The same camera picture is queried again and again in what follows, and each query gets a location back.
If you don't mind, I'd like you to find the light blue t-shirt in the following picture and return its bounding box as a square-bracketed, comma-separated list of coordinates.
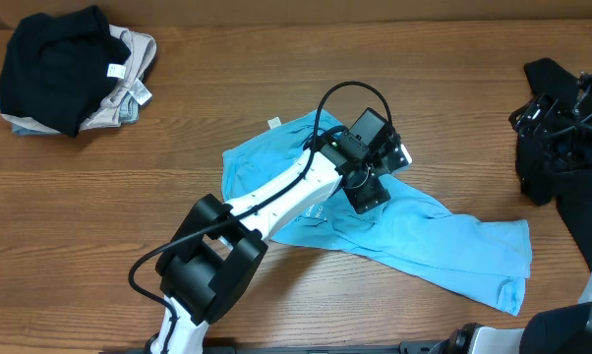
[221, 112, 532, 316]

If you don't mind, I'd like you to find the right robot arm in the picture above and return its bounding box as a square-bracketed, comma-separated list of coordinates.
[432, 58, 592, 354]

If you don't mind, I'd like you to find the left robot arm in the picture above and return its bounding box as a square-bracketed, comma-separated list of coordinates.
[145, 108, 412, 353]

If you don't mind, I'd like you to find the black crumpled garment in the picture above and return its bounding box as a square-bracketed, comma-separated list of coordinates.
[515, 58, 592, 267]

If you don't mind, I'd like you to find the grey-blue folded garment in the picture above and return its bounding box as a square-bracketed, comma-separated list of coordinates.
[12, 93, 139, 136]

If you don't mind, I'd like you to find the beige folded garment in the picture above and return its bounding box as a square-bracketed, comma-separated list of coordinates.
[0, 24, 156, 132]

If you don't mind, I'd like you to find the black folded garment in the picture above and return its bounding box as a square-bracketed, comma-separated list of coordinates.
[0, 6, 131, 137]

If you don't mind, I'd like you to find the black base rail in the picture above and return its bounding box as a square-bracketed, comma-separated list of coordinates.
[203, 340, 446, 354]

